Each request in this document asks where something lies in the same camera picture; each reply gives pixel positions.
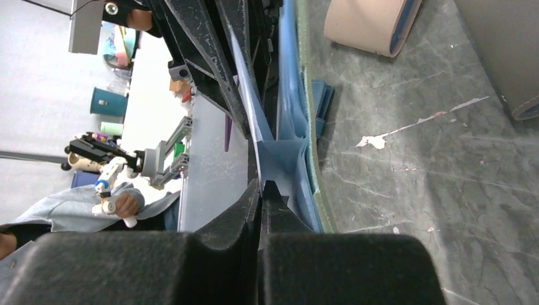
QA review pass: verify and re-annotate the blue card holder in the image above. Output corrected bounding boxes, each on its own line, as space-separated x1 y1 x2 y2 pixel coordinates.
311 79 334 139

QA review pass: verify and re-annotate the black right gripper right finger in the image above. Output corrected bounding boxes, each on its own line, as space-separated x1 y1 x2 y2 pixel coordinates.
258 181 446 304

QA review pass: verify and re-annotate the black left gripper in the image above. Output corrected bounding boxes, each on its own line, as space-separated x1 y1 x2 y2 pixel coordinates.
102 1 282 137

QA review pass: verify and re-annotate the beige card holder near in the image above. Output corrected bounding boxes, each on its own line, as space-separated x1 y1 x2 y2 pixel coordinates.
324 0 422 58

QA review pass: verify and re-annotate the green card holder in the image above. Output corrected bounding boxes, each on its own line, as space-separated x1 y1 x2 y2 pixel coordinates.
231 1 337 233

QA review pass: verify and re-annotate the grey card holder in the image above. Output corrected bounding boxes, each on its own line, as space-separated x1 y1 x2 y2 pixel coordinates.
455 0 538 121

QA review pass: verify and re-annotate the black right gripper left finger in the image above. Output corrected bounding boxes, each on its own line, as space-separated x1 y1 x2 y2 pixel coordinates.
1 180 261 304

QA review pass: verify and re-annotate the person's hand in background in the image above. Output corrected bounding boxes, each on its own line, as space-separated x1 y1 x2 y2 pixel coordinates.
114 194 139 219

